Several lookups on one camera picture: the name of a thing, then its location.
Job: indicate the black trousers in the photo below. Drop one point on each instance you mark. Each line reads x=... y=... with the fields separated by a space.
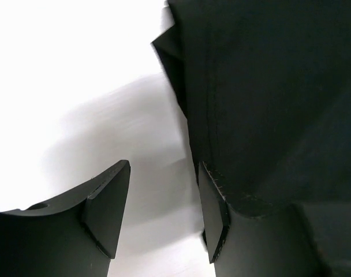
x=266 y=90

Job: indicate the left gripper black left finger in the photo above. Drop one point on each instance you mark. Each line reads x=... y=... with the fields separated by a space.
x=73 y=234

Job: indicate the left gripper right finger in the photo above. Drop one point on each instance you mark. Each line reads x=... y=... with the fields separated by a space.
x=302 y=239

